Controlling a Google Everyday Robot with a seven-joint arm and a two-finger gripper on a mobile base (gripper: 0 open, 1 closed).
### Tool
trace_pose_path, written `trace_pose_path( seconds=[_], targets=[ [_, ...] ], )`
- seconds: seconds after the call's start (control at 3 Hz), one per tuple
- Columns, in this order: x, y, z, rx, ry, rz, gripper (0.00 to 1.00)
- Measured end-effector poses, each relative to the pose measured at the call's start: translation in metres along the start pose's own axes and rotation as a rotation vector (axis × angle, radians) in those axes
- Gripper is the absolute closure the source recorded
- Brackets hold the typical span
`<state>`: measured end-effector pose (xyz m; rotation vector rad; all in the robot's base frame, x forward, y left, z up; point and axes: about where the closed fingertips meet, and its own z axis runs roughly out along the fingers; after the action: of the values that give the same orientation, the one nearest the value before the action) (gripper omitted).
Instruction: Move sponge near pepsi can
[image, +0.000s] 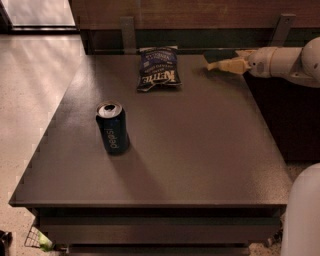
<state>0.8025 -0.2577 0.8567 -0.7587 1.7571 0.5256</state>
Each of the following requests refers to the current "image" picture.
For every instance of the right metal bracket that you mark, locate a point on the right metal bracket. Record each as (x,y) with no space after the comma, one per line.
(282,29)

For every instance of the wire basket with green item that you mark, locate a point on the wire basket with green item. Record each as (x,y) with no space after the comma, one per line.
(36,239)

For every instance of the left metal bracket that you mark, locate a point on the left metal bracket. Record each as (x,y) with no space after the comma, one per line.
(128,34)

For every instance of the metal bracket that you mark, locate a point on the metal bracket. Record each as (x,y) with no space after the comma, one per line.
(282,29)
(128,34)

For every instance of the horizontal metal rail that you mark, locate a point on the horizontal metal rail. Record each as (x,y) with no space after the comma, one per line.
(167,49)

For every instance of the yellow sponge with dark top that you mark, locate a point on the yellow sponge with dark top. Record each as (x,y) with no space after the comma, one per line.
(218,55)

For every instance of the blue Kettle chips bag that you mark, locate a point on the blue Kettle chips bag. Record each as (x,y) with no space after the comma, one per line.
(158,70)

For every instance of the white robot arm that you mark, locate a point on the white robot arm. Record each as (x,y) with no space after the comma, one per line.
(285,84)

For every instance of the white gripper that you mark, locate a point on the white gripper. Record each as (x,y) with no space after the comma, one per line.
(259,62)

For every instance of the blue pepsi can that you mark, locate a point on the blue pepsi can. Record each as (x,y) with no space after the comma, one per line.
(111,120)

